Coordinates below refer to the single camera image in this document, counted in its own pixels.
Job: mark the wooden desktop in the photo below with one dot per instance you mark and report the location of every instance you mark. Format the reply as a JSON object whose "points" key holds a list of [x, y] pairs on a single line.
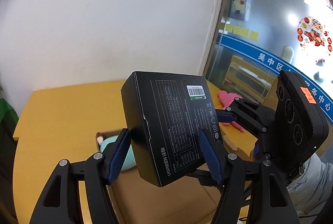
{"points": [[65, 114]]}

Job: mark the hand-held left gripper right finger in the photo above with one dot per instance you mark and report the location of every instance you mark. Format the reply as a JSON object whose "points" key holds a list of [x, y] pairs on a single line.
{"points": [[211, 161]]}

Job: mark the black product box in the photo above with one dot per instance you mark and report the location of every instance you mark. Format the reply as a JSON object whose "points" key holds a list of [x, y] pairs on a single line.
{"points": [[169, 122]]}

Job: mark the cartoon pig door poster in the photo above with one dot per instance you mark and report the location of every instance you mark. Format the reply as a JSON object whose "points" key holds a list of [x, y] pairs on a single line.
{"points": [[240, 2]]}

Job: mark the pink plush toy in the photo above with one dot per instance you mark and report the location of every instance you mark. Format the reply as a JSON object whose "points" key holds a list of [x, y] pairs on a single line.
{"points": [[229, 99]]}

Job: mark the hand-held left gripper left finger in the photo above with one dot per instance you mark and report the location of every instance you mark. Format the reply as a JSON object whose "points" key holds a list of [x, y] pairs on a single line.
{"points": [[118, 159]]}

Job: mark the person's right forearm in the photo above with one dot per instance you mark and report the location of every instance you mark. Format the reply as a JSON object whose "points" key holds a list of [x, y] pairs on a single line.
{"points": [[307, 187]]}

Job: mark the brown cardboard box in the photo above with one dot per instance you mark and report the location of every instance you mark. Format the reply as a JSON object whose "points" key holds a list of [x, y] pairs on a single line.
{"points": [[135, 200]]}

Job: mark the teal and pink pig plush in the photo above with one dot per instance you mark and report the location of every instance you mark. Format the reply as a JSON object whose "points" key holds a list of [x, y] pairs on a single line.
{"points": [[108, 144]]}

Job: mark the blue door strip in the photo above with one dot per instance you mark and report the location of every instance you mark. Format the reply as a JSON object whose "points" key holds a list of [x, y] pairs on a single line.
{"points": [[249, 50]]}

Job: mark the round colourful window sticker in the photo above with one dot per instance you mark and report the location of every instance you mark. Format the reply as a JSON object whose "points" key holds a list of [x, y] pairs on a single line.
{"points": [[313, 35]]}

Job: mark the yellow sticky note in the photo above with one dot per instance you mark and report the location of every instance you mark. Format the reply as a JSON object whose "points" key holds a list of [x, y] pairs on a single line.
{"points": [[240, 30], [253, 35], [229, 28]]}

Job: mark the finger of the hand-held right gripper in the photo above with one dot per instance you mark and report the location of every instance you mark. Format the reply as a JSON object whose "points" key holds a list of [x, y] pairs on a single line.
{"points": [[204, 179], [244, 112]]}

